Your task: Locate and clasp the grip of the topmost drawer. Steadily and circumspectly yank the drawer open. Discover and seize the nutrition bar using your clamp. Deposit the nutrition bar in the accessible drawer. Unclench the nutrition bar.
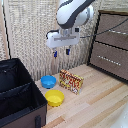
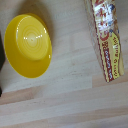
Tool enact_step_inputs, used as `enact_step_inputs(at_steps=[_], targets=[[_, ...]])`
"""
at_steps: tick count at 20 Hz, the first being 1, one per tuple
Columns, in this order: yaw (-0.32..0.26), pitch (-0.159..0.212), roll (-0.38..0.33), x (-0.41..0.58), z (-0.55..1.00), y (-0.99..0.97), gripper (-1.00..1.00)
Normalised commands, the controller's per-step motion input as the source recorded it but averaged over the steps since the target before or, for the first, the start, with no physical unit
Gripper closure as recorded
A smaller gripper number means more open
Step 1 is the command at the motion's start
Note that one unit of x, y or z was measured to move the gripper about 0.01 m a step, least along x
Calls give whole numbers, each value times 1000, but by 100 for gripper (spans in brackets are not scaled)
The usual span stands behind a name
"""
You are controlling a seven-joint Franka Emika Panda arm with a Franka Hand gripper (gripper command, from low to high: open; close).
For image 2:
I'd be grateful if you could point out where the black fabric storage box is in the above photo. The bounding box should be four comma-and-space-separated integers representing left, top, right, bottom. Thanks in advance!
0, 31, 6, 98

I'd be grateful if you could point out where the red yellow snack box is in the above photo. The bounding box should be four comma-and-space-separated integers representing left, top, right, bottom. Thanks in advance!
83, 0, 126, 83

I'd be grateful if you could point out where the yellow plastic bowl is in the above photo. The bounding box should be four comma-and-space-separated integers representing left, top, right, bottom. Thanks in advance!
4, 13, 54, 79

